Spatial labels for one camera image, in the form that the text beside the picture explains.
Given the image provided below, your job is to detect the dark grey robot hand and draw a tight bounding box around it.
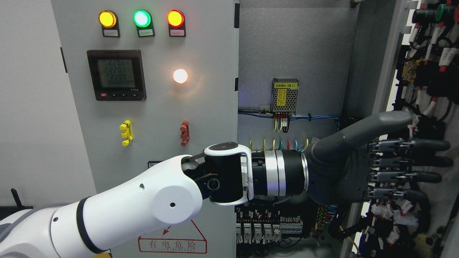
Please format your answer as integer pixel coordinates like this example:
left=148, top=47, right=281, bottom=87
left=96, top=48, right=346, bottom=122
left=305, top=111, right=453, bottom=205

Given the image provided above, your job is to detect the grey cabinet door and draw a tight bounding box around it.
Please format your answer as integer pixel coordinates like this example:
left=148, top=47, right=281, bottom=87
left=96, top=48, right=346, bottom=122
left=342, top=0, right=458, bottom=258
left=50, top=0, right=240, bottom=258

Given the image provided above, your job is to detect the perforated metal power supply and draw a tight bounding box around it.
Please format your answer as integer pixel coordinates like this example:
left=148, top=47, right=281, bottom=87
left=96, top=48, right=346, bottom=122
left=271, top=78, right=299, bottom=113

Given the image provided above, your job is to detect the lower relay terminal row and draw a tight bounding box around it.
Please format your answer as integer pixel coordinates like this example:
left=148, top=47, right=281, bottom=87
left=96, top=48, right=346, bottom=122
left=234, top=204, right=309, bottom=245

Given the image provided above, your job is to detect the red terminal connector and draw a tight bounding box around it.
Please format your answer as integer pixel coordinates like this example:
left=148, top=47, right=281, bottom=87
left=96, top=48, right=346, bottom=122
left=179, top=120, right=190, bottom=147

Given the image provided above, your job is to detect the red electric hazard sticker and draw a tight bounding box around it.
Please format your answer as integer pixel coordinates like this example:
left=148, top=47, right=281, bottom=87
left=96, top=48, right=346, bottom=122
left=137, top=219, right=208, bottom=254

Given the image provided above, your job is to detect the white glowing indicator light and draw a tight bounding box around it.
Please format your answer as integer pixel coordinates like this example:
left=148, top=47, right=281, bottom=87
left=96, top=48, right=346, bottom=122
left=173, top=69, right=189, bottom=84

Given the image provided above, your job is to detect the yellow terminal connector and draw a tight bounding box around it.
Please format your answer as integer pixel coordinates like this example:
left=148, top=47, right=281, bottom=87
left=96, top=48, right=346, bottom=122
left=119, top=120, right=133, bottom=147

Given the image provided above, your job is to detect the red indicator light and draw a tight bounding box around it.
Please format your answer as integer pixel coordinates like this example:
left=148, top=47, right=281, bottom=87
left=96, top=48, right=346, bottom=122
left=167, top=9, right=186, bottom=37

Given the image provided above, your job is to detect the black digital power meter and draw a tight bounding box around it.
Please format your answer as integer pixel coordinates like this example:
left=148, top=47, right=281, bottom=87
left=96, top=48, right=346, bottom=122
left=86, top=49, right=147, bottom=101

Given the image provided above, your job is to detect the green indicator light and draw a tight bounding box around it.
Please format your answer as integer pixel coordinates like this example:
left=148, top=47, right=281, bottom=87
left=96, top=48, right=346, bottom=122
left=132, top=9, right=155, bottom=38

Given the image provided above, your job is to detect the yellow indicator light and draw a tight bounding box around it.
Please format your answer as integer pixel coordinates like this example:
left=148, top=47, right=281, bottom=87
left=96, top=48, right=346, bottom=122
left=98, top=10, right=121, bottom=38

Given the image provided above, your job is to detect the black box at left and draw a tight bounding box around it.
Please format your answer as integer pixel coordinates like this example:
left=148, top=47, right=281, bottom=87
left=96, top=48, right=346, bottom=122
left=0, top=188, right=33, bottom=220

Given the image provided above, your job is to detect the black right cable harness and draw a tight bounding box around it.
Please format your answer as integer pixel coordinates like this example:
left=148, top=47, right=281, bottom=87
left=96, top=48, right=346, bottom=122
left=327, top=202, right=359, bottom=241

